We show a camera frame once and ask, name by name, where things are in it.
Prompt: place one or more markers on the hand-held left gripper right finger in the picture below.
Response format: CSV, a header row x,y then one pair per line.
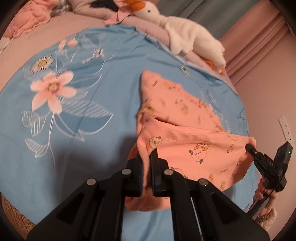
x,y
154,176

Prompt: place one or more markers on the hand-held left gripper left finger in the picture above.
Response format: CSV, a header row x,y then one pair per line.
x,y
140,178

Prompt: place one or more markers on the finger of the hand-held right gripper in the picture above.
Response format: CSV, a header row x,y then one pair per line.
x,y
252,151

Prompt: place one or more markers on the pink cartoon print garment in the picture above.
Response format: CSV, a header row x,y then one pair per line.
x,y
185,111

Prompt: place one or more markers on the person's right forearm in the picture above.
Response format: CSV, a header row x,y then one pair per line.
x,y
268,219

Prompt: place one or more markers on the person's right hand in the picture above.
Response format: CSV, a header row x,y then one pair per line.
x,y
261,188

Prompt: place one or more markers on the white power strip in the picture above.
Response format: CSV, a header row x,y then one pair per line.
x,y
285,127

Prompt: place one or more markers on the blue floral duvet cover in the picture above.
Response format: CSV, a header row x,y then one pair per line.
x,y
92,139

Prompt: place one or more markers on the pink curtain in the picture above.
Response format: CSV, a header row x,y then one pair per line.
x,y
259,51

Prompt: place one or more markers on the brown woven mat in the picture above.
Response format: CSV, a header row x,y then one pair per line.
x,y
13,215

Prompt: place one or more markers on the white goose plush toy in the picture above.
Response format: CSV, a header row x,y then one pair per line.
x,y
192,34

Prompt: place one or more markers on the lilac pillow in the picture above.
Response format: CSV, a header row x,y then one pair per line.
x,y
148,27

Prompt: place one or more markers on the pink cloth with navy bow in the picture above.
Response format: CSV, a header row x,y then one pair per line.
x,y
115,14

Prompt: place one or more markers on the pink ruffled cloth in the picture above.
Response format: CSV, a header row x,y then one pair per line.
x,y
30,18

